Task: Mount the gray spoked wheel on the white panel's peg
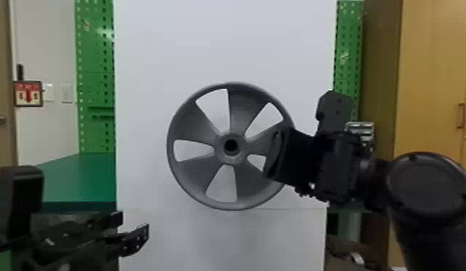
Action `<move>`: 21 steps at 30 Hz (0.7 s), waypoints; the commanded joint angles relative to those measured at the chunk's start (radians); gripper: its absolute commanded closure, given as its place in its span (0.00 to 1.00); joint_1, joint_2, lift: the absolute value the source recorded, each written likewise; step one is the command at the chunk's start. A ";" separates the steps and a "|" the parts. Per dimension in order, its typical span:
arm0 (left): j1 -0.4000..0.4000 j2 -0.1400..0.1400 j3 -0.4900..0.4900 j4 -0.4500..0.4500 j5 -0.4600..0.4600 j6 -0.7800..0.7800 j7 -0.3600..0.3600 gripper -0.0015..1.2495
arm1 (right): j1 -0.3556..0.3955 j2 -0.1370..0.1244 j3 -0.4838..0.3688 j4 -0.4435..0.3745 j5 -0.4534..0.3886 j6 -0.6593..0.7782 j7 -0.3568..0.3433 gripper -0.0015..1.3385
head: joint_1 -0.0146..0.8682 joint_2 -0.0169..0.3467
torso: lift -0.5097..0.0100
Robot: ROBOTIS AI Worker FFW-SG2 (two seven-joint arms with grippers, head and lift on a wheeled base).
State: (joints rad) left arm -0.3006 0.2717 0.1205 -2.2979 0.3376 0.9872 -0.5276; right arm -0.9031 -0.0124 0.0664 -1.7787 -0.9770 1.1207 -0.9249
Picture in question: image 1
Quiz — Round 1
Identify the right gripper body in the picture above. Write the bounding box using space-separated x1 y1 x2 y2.
295 130 366 207

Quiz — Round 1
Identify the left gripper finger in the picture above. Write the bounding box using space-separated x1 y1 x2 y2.
103 223 151 259
64 210 124 235

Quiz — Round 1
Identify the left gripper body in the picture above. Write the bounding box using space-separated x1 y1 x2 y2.
11 221 118 271

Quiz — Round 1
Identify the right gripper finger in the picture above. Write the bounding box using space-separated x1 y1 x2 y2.
263 127 318 190

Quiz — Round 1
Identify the grey wheel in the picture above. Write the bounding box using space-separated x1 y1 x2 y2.
166 81 295 211

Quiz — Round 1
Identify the white panel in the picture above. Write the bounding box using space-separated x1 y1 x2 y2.
113 0 338 271

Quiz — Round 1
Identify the wooden cupboard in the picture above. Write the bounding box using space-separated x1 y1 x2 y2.
361 0 466 267

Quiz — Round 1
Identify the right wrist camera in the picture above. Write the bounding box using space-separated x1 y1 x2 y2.
315 89 356 136

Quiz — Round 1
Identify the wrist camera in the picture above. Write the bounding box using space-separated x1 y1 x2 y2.
0 165 45 244
315 89 356 136

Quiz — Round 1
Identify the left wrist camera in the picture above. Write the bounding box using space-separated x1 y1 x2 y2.
0 165 45 244

